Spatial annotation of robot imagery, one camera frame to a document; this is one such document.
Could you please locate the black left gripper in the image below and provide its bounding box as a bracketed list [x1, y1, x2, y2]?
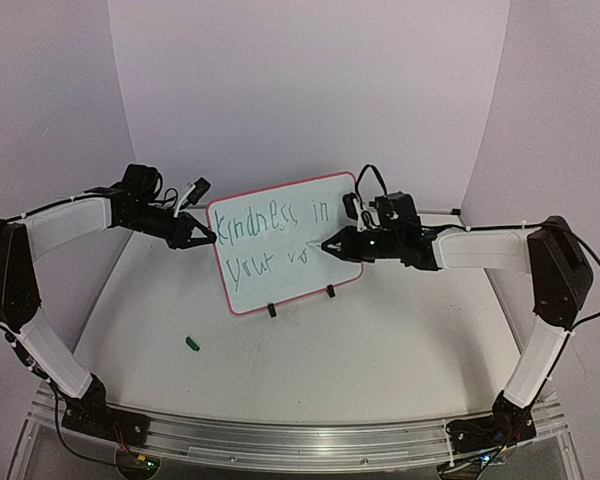
[123, 202, 217, 249]

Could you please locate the pink-framed whiteboard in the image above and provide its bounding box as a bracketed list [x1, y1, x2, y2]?
[206, 172, 363, 316]

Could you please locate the green marker cap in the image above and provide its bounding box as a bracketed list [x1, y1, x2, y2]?
[185, 336, 200, 351]

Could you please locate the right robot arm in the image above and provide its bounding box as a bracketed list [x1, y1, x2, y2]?
[319, 192, 594, 409]

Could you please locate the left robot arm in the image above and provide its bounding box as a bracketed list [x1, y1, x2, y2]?
[0, 164, 216, 435]

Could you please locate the left whiteboard stand foot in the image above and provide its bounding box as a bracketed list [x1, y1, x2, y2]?
[267, 303, 277, 318]

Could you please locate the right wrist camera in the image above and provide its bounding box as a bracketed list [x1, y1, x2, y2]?
[342, 193, 376, 232]

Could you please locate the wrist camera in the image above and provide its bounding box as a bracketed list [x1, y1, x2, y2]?
[342, 193, 376, 232]
[177, 177, 211, 209]

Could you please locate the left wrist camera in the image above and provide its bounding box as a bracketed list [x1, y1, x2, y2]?
[177, 177, 211, 209]

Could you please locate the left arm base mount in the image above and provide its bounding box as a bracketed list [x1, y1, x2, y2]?
[59, 375, 149, 447]

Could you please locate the aluminium front rail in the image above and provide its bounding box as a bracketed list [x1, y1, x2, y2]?
[7, 384, 582, 479]

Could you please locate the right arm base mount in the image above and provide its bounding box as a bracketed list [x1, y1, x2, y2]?
[446, 394, 536, 454]

